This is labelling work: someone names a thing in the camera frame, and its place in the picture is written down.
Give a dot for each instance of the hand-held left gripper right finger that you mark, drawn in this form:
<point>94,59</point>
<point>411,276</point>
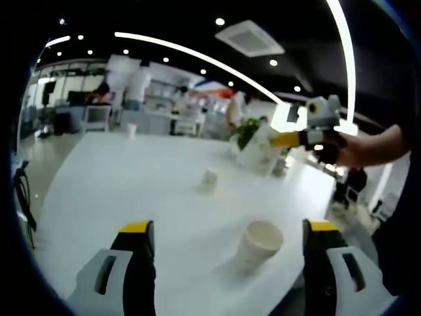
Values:
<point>319,283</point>

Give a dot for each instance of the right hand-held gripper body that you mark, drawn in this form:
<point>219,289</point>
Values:
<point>324,113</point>

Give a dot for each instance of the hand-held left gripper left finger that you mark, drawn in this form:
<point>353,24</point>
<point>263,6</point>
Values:
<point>138,283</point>

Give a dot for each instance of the printed white paper cup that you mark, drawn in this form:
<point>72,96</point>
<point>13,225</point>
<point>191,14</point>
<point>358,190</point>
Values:
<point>256,250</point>
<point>260,156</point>

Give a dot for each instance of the person's right hand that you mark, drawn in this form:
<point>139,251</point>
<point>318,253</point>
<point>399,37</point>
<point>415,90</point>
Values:
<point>353,148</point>

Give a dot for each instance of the black hanging screen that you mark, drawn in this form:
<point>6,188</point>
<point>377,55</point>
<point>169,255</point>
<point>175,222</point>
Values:
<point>291,113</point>

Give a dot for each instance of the green potted plant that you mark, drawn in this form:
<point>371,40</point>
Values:
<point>245,131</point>

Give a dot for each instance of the white ceiling light strip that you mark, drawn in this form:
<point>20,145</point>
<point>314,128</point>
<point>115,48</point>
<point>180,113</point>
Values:
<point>121,34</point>
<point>351,72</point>

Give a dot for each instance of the white table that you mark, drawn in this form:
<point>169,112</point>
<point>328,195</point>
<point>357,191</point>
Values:
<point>131,184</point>

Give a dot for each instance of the ceiling air conditioner vent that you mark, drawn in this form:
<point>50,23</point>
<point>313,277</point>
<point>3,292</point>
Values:
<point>250,39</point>

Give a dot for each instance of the round ceiling spotlights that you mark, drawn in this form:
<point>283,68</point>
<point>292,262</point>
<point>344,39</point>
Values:
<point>219,21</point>

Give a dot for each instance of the grey partition counter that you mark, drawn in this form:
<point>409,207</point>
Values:
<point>151,121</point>

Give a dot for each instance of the white chair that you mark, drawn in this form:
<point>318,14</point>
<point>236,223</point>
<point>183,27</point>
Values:
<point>95,118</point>

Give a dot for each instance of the black monitor on stand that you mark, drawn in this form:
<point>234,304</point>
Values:
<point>49,90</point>

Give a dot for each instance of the red and blue wall banner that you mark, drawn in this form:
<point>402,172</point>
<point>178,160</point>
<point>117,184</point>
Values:
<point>213,89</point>

